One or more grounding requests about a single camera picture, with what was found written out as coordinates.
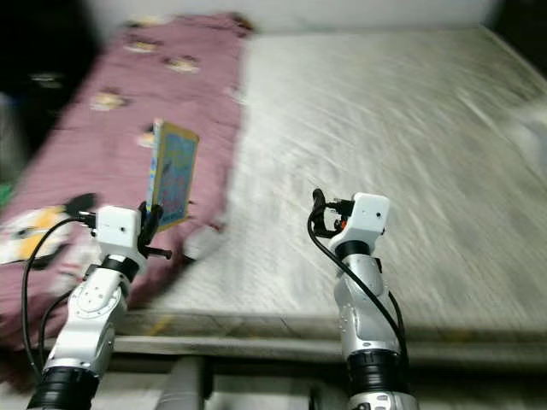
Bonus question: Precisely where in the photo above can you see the white quilted mattress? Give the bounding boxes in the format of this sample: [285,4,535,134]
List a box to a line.
[17,24,547,372]

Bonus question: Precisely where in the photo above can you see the pink cartoon mouse blanket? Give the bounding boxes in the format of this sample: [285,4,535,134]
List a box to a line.
[0,13,253,394]

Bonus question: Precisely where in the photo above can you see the grey left robot leg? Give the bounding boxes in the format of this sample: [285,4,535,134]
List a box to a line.
[158,357,206,410]

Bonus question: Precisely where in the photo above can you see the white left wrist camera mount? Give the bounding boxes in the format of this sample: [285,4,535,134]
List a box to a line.
[92,205,144,270]

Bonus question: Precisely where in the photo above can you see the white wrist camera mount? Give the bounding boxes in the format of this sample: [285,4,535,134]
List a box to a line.
[338,193,391,253]
[92,205,144,270]

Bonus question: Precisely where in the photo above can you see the black bag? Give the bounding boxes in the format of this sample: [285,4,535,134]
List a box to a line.
[9,0,95,163]

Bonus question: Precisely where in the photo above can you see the blue yellow children's book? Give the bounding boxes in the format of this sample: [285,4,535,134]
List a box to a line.
[148,118,200,231]

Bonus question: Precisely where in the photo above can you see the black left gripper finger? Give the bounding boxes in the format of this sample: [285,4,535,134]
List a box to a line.
[139,201,163,245]

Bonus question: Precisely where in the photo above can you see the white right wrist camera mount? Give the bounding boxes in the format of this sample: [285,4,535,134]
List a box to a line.
[338,193,391,253]

